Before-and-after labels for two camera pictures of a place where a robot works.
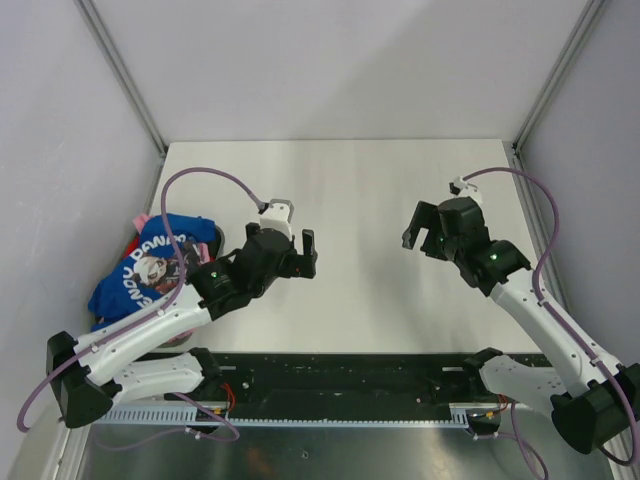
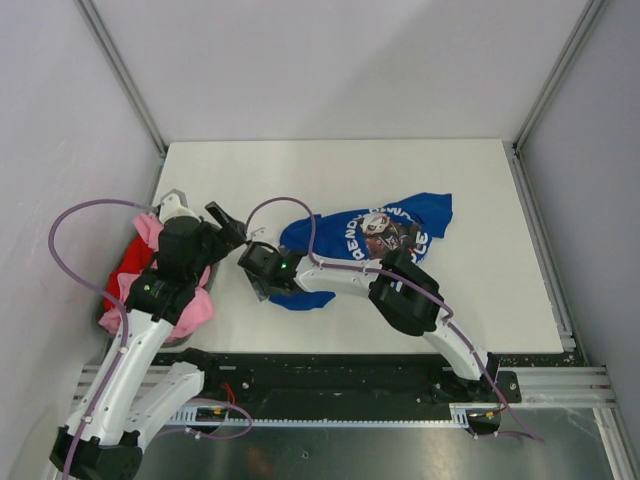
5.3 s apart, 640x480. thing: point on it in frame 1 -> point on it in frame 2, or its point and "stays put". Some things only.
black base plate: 351,385 stays put
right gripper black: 424,216 -> 263,288
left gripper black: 300,264 -> 230,235
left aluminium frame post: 99,26 stays put
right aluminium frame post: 591,9 stays put
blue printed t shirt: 150,272 -> 405,225
